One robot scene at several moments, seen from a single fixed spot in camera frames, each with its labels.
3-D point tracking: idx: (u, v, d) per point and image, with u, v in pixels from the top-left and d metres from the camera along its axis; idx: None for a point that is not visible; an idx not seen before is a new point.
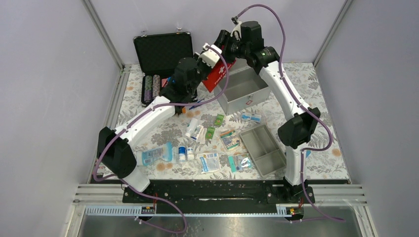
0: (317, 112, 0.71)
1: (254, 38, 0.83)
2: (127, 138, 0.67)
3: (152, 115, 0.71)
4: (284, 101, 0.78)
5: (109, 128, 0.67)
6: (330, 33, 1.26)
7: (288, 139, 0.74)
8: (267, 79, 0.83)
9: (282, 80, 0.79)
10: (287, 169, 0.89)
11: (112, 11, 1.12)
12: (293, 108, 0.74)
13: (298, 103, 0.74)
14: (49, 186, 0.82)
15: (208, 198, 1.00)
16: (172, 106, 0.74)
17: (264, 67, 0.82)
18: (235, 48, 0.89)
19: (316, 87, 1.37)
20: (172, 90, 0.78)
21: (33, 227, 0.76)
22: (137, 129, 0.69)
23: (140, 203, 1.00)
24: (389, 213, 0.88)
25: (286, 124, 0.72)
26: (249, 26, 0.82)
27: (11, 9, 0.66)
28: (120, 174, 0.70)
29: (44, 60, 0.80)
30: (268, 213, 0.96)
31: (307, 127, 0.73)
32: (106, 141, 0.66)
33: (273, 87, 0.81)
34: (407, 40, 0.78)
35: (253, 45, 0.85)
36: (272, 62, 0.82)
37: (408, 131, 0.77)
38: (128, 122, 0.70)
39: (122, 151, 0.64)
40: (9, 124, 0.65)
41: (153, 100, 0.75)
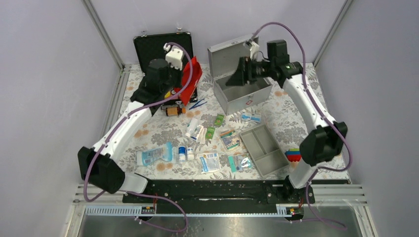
0: (344, 128, 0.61)
1: (280, 55, 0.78)
2: (108, 152, 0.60)
3: (129, 124, 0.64)
4: (307, 114, 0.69)
5: (86, 147, 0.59)
6: (331, 33, 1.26)
7: (309, 155, 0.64)
8: (290, 92, 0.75)
9: (307, 92, 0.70)
10: (295, 174, 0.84)
11: (112, 11, 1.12)
12: (316, 121, 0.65)
13: (322, 115, 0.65)
14: (49, 185, 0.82)
15: (208, 198, 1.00)
16: (146, 109, 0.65)
17: (288, 80, 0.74)
18: (261, 71, 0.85)
19: (316, 87, 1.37)
20: (144, 92, 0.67)
21: (33, 226, 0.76)
22: (117, 141, 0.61)
23: (140, 203, 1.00)
24: (389, 214, 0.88)
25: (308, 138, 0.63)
26: (274, 42, 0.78)
27: (12, 10, 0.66)
28: (110, 189, 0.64)
29: (44, 60, 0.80)
30: (268, 213, 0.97)
31: (332, 144, 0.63)
32: (87, 160, 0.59)
33: (297, 99, 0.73)
34: (407, 41, 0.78)
35: (279, 59, 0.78)
36: (297, 75, 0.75)
37: (408, 131, 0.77)
38: (104, 136, 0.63)
39: (107, 167, 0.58)
40: (9, 124, 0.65)
41: (126, 107, 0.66)
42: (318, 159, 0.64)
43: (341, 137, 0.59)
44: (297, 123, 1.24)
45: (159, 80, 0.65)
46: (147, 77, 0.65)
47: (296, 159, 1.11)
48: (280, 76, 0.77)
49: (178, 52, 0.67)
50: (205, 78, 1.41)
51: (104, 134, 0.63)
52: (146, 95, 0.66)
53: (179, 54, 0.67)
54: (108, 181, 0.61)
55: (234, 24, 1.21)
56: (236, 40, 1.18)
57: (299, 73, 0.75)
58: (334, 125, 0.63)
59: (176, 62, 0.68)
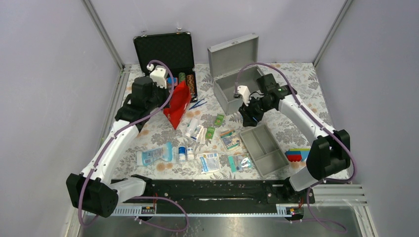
0: (345, 137, 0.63)
1: (269, 83, 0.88)
2: (98, 177, 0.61)
3: (116, 144, 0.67)
4: (306, 128, 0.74)
5: (75, 174, 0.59)
6: (331, 33, 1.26)
7: (317, 169, 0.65)
8: (287, 110, 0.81)
9: (301, 107, 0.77)
10: (297, 178, 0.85)
11: (111, 10, 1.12)
12: (315, 132, 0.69)
13: (320, 126, 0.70)
14: (49, 185, 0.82)
15: (208, 198, 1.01)
16: (133, 126, 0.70)
17: (281, 101, 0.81)
18: (261, 109, 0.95)
19: (316, 87, 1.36)
20: (129, 109, 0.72)
21: (33, 227, 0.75)
22: (106, 164, 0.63)
23: (141, 203, 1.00)
24: (389, 214, 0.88)
25: (312, 150, 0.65)
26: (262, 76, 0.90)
27: (11, 9, 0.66)
28: (105, 215, 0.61)
29: (44, 59, 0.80)
30: (268, 213, 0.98)
31: (338, 156, 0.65)
32: (77, 187, 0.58)
33: (294, 117, 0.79)
34: (407, 41, 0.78)
35: (271, 87, 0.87)
36: (288, 96, 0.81)
37: (408, 132, 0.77)
38: (93, 160, 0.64)
39: (98, 192, 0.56)
40: (9, 125, 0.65)
41: (111, 127, 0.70)
42: (328, 172, 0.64)
43: (344, 148, 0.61)
44: None
45: (143, 98, 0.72)
46: (133, 94, 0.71)
47: (295, 159, 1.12)
48: (275, 100, 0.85)
49: (161, 70, 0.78)
50: (206, 78, 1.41)
51: (91, 159, 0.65)
52: (130, 111, 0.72)
53: (161, 71, 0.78)
54: (102, 206, 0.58)
55: (234, 23, 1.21)
56: (236, 40, 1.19)
57: (290, 94, 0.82)
58: (335, 134, 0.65)
59: (159, 79, 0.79)
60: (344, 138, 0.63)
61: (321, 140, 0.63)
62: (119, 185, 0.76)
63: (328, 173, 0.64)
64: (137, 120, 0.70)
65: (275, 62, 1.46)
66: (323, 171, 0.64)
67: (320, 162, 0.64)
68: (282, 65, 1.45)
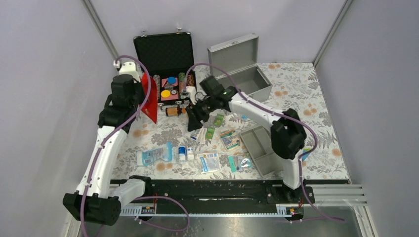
0: (294, 114, 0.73)
1: (214, 86, 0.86)
2: (94, 192, 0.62)
3: (105, 153, 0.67)
4: (260, 119, 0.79)
5: (70, 194, 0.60)
6: (331, 33, 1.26)
7: (284, 149, 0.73)
8: (238, 108, 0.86)
9: (249, 102, 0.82)
10: (286, 175, 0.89)
11: (111, 10, 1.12)
12: (269, 119, 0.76)
13: (271, 112, 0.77)
14: (49, 185, 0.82)
15: (208, 198, 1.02)
16: (119, 131, 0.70)
17: (230, 102, 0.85)
18: (207, 107, 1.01)
19: (316, 87, 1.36)
20: (111, 111, 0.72)
21: (33, 227, 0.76)
22: (100, 177, 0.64)
23: (141, 203, 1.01)
24: (389, 214, 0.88)
25: (273, 135, 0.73)
26: (204, 80, 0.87)
27: (11, 9, 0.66)
28: (110, 223, 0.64)
29: (44, 60, 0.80)
30: (267, 213, 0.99)
31: (296, 131, 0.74)
32: (75, 206, 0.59)
33: (248, 113, 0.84)
34: (407, 41, 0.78)
35: (215, 91, 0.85)
36: (235, 96, 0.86)
37: (408, 132, 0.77)
38: (86, 175, 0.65)
39: (99, 207, 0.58)
40: (9, 125, 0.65)
41: (97, 136, 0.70)
42: (293, 148, 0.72)
43: (296, 121, 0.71)
44: None
45: (125, 97, 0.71)
46: (113, 94, 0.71)
47: None
48: (225, 104, 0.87)
49: (130, 64, 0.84)
50: (206, 78, 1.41)
51: (84, 174, 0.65)
52: (114, 114, 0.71)
53: (131, 65, 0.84)
54: (105, 217, 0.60)
55: (234, 23, 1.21)
56: (236, 39, 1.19)
57: (236, 93, 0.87)
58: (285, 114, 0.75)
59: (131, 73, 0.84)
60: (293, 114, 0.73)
61: (277, 124, 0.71)
62: (119, 190, 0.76)
63: (293, 148, 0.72)
64: (122, 124, 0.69)
65: (275, 62, 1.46)
66: (289, 149, 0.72)
67: (283, 142, 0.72)
68: (282, 65, 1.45)
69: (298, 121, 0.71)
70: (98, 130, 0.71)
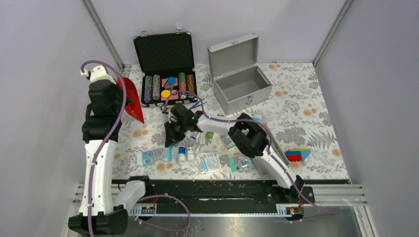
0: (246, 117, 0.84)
1: (184, 113, 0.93)
2: (99, 210, 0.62)
3: (101, 169, 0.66)
4: (223, 130, 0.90)
5: (76, 217, 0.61)
6: (331, 33, 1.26)
7: (249, 150, 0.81)
8: (206, 127, 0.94)
9: (211, 118, 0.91)
10: (275, 175, 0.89)
11: (111, 11, 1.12)
12: (228, 127, 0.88)
13: (228, 121, 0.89)
14: (49, 184, 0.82)
15: (208, 198, 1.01)
16: (108, 141, 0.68)
17: (198, 123, 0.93)
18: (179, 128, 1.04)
19: (316, 87, 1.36)
20: (95, 122, 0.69)
21: (33, 226, 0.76)
22: (101, 194, 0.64)
23: (141, 203, 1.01)
24: (388, 214, 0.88)
25: (234, 140, 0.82)
26: (174, 108, 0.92)
27: (11, 9, 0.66)
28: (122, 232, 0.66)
29: (44, 59, 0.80)
30: (267, 213, 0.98)
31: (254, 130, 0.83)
32: (83, 226, 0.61)
33: (214, 128, 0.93)
34: (407, 41, 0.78)
35: (186, 116, 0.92)
36: (200, 117, 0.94)
37: (408, 132, 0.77)
38: (85, 195, 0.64)
39: (107, 223, 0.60)
40: (8, 124, 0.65)
41: (86, 152, 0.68)
42: (256, 147, 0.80)
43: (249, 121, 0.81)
44: (297, 123, 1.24)
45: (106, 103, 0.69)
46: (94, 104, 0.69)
47: (295, 159, 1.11)
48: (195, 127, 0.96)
49: (99, 68, 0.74)
50: (206, 78, 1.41)
51: (83, 195, 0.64)
52: (99, 124, 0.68)
53: (101, 69, 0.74)
54: (116, 230, 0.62)
55: (235, 23, 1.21)
56: (236, 40, 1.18)
57: (201, 113, 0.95)
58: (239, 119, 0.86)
59: (102, 78, 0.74)
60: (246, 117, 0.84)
61: (234, 130, 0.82)
62: (120, 197, 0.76)
63: (257, 147, 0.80)
64: (108, 134, 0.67)
65: (275, 62, 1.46)
66: (252, 148, 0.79)
67: (245, 144, 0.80)
68: (282, 65, 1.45)
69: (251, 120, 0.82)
70: (86, 145, 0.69)
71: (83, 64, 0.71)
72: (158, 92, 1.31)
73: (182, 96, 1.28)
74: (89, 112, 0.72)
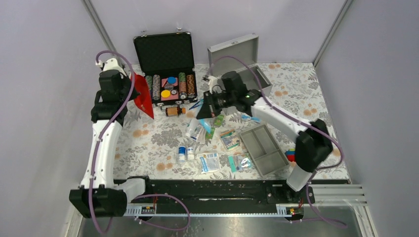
0: (322, 125, 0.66)
1: (237, 87, 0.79)
2: (101, 183, 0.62)
3: (104, 146, 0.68)
4: (284, 127, 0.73)
5: (76, 190, 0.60)
6: (331, 33, 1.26)
7: (310, 164, 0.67)
8: (261, 115, 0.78)
9: (274, 109, 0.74)
10: (293, 178, 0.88)
11: (111, 11, 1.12)
12: (295, 129, 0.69)
13: (297, 121, 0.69)
14: (49, 184, 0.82)
15: (208, 198, 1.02)
16: (114, 122, 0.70)
17: (253, 106, 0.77)
18: (223, 102, 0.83)
19: (316, 86, 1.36)
20: (103, 106, 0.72)
21: (33, 226, 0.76)
22: (103, 169, 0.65)
23: (140, 203, 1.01)
24: (388, 214, 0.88)
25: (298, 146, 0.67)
26: (230, 77, 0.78)
27: (11, 10, 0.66)
28: (119, 214, 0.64)
29: (44, 60, 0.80)
30: (268, 213, 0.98)
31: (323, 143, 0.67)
32: (83, 200, 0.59)
33: (271, 119, 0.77)
34: (407, 41, 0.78)
35: (238, 91, 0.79)
36: (258, 99, 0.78)
37: (407, 132, 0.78)
38: (89, 170, 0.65)
39: (108, 197, 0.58)
40: (9, 124, 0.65)
41: (93, 131, 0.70)
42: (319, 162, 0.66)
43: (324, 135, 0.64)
44: None
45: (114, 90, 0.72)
46: (103, 90, 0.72)
47: None
48: (246, 107, 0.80)
49: (111, 60, 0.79)
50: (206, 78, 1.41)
51: (86, 169, 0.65)
52: (106, 108, 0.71)
53: (114, 61, 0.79)
54: (114, 208, 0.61)
55: (235, 23, 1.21)
56: (236, 40, 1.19)
57: (260, 97, 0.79)
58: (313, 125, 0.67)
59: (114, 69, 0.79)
60: (321, 127, 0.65)
61: (303, 136, 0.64)
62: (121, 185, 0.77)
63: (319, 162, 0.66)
64: (115, 115, 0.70)
65: (275, 62, 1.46)
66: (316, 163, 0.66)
67: (310, 156, 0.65)
68: (282, 65, 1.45)
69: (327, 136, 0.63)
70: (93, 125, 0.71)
71: (98, 56, 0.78)
72: (158, 92, 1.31)
73: (182, 96, 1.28)
74: (98, 98, 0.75)
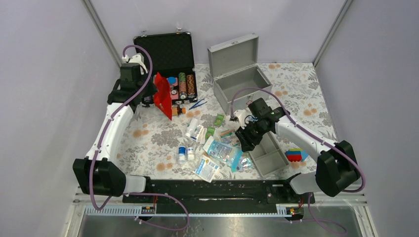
0: (348, 147, 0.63)
1: (261, 108, 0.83)
2: (104, 156, 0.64)
3: (114, 125, 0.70)
4: (307, 145, 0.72)
5: (80, 159, 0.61)
6: (331, 33, 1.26)
7: (330, 186, 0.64)
8: (285, 132, 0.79)
9: (298, 127, 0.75)
10: (296, 180, 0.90)
11: (111, 11, 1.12)
12: (318, 148, 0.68)
13: (321, 141, 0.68)
14: (49, 184, 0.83)
15: (208, 198, 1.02)
16: (127, 106, 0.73)
17: (277, 124, 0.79)
18: (256, 132, 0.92)
19: (316, 86, 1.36)
20: (119, 92, 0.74)
21: (34, 226, 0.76)
22: (109, 144, 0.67)
23: (141, 203, 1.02)
24: (388, 214, 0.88)
25: (318, 165, 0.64)
26: (253, 102, 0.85)
27: (12, 10, 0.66)
28: (116, 193, 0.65)
29: (44, 60, 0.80)
30: (268, 213, 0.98)
31: (347, 169, 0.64)
32: (85, 171, 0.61)
33: (294, 137, 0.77)
34: (406, 41, 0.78)
35: (263, 112, 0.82)
36: (282, 117, 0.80)
37: (407, 133, 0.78)
38: (95, 143, 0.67)
39: (108, 171, 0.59)
40: (9, 123, 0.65)
41: (106, 110, 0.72)
42: (341, 187, 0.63)
43: (350, 159, 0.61)
44: None
45: (132, 79, 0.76)
46: (122, 77, 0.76)
47: (295, 159, 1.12)
48: (270, 124, 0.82)
49: (137, 56, 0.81)
50: (206, 78, 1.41)
51: (93, 142, 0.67)
52: (122, 94, 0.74)
53: (139, 58, 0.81)
54: (113, 185, 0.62)
55: (235, 23, 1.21)
56: (237, 39, 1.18)
57: (284, 114, 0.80)
58: (337, 146, 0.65)
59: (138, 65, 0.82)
60: (347, 149, 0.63)
61: (326, 155, 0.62)
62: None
63: (341, 186, 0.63)
64: (130, 99, 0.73)
65: (275, 62, 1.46)
66: (336, 186, 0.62)
67: (331, 179, 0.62)
68: (282, 65, 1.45)
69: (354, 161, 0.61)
70: (106, 107, 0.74)
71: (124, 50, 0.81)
72: None
73: (182, 96, 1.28)
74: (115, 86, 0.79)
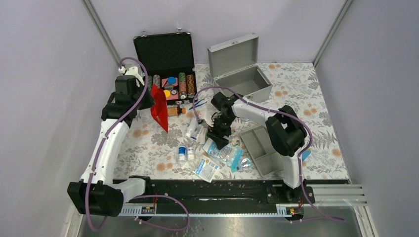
0: (290, 110, 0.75)
1: (219, 98, 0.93)
2: (99, 179, 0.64)
3: (109, 144, 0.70)
4: (258, 117, 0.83)
5: (75, 182, 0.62)
6: (331, 33, 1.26)
7: (284, 148, 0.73)
8: (242, 112, 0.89)
9: (249, 103, 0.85)
10: (286, 174, 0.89)
11: (111, 11, 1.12)
12: (266, 116, 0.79)
13: (267, 110, 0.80)
14: (48, 185, 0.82)
15: (208, 198, 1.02)
16: (121, 123, 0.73)
17: (234, 107, 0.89)
18: (225, 124, 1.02)
19: (316, 87, 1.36)
20: (113, 107, 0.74)
21: (33, 226, 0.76)
22: (104, 166, 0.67)
23: (141, 203, 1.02)
24: (388, 214, 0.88)
25: (268, 130, 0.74)
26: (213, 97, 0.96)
27: (11, 10, 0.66)
28: (114, 214, 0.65)
29: (44, 60, 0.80)
30: (268, 213, 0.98)
31: (294, 129, 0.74)
32: (80, 193, 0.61)
33: (249, 115, 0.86)
34: (407, 41, 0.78)
35: (221, 99, 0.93)
36: (236, 100, 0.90)
37: (408, 132, 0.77)
38: (90, 165, 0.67)
39: (104, 194, 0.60)
40: (8, 124, 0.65)
41: (101, 127, 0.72)
42: (292, 144, 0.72)
43: (291, 116, 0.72)
44: None
45: (128, 93, 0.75)
46: (116, 91, 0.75)
47: None
48: (229, 110, 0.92)
49: (133, 68, 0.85)
50: (206, 78, 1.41)
51: (88, 164, 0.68)
52: (116, 108, 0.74)
53: (135, 69, 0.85)
54: (110, 207, 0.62)
55: (235, 23, 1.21)
56: (236, 40, 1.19)
57: (238, 98, 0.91)
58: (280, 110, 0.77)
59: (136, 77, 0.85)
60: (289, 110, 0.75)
61: (272, 120, 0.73)
62: (120, 185, 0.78)
63: (293, 145, 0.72)
64: (124, 115, 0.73)
65: (275, 62, 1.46)
66: (288, 144, 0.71)
67: (280, 139, 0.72)
68: (282, 65, 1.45)
69: (294, 117, 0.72)
70: (102, 123, 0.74)
71: (121, 62, 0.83)
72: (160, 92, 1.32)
73: (182, 96, 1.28)
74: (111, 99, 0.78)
